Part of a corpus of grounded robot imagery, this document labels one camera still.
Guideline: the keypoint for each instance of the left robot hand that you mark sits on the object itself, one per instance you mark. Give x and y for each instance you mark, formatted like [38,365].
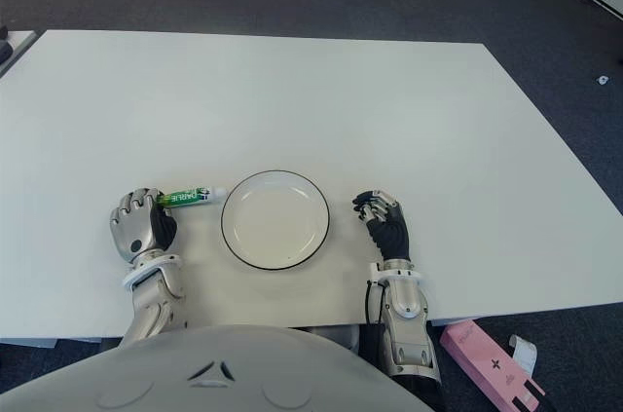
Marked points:
[136,227]

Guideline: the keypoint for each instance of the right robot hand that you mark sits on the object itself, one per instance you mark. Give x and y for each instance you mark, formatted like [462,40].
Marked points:
[392,232]

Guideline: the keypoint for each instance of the green toothpaste tube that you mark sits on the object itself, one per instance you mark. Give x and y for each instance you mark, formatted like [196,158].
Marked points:
[187,197]

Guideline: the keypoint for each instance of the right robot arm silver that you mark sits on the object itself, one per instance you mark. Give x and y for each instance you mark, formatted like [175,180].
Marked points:
[409,319]

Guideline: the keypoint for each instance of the white plate black rim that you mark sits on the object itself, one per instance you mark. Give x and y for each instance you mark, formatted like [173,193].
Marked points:
[277,219]

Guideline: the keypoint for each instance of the pink cardboard box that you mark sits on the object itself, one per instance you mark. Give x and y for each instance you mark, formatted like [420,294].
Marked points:
[482,358]

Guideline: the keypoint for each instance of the grey robot torso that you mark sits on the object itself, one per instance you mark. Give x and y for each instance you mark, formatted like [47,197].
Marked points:
[209,378]

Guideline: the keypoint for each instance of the white paper tag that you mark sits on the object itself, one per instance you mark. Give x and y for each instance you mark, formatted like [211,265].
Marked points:
[525,353]

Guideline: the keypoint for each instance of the grey side table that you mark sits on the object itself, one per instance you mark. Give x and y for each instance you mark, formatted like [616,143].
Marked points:
[22,42]

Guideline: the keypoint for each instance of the small white floor object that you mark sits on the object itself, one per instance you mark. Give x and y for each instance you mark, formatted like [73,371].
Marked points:
[602,80]

